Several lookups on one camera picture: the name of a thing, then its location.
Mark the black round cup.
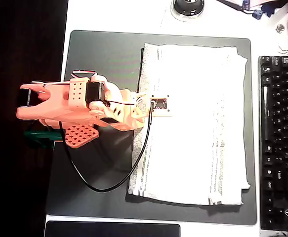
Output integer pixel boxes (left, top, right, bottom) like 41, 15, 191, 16
170, 0, 206, 22

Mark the dark blue plastic object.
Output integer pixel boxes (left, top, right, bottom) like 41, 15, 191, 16
261, 2, 282, 17

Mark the orange gripper camera mount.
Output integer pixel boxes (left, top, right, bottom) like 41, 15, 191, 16
150, 94, 172, 117

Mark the white striped towel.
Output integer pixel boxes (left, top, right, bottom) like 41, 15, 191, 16
127, 42, 252, 206

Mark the red white servo wire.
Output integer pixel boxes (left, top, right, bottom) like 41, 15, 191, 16
71, 70, 97, 80

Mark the green table clamp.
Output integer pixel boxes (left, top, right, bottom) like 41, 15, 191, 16
24, 130, 65, 149

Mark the black camera cable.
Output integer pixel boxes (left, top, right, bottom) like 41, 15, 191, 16
58, 101, 156, 193

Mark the orange perforated base plate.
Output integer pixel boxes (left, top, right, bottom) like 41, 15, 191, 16
64, 124, 100, 149

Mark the black desk mat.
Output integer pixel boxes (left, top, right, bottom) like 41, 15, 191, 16
45, 30, 257, 226

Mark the black rectangular pad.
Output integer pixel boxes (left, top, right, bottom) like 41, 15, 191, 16
44, 221, 181, 237

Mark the black keyboard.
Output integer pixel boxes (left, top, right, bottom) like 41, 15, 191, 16
258, 55, 288, 233

